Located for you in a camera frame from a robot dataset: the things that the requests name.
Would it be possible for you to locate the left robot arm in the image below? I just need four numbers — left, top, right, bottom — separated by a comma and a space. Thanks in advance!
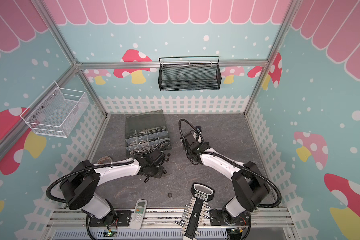
46, 140, 171, 227

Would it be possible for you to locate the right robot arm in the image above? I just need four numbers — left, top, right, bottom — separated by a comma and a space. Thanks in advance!
178, 119, 282, 225

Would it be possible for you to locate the grey plastic organizer box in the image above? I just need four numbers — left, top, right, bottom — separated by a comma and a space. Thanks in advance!
125, 110, 170, 157

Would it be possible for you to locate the brown tape roll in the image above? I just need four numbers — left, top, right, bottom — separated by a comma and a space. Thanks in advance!
97, 156, 113, 164

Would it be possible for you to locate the white remote control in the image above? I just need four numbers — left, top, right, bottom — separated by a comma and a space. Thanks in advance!
130, 200, 148, 230

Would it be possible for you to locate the black socket wrench rack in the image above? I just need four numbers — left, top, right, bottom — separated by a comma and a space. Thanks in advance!
175, 183, 215, 240

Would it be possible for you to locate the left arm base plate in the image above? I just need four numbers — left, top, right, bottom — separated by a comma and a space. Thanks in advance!
89, 210, 132, 227

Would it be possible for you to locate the black mesh wall basket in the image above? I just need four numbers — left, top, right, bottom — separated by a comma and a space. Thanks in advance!
158, 56, 222, 91

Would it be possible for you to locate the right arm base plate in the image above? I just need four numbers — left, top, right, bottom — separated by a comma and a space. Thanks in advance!
209, 209, 250, 226

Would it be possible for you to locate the white wire wall basket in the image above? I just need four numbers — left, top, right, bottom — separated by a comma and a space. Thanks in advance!
20, 82, 90, 138

